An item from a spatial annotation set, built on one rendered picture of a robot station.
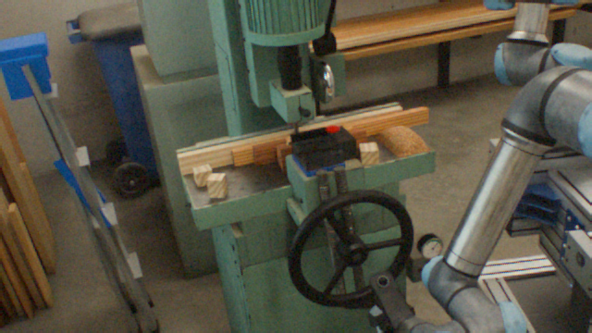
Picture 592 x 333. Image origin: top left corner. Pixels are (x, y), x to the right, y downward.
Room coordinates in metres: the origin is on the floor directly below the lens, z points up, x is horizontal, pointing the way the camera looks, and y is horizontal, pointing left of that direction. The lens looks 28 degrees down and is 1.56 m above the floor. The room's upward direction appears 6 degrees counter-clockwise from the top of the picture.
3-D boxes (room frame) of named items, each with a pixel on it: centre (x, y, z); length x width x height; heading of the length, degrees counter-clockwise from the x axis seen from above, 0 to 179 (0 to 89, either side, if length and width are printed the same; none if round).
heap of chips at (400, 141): (1.33, -0.28, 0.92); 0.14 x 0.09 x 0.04; 15
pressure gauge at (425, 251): (1.22, -0.32, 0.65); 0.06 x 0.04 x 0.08; 105
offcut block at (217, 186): (1.17, 0.18, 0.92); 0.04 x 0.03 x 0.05; 77
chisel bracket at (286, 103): (1.37, -0.01, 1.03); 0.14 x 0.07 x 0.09; 15
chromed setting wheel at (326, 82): (1.51, -0.10, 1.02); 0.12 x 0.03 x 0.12; 15
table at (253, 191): (1.25, -0.05, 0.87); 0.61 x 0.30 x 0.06; 105
